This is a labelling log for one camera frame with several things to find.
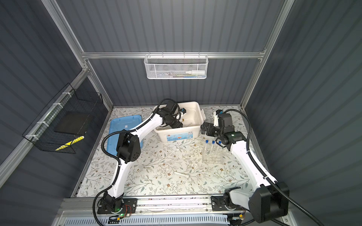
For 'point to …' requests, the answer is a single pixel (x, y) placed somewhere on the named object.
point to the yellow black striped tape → (70, 143)
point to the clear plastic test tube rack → (218, 154)
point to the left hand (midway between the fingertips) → (178, 123)
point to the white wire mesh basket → (176, 67)
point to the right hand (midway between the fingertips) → (209, 127)
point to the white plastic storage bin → (192, 121)
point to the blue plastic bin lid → (119, 123)
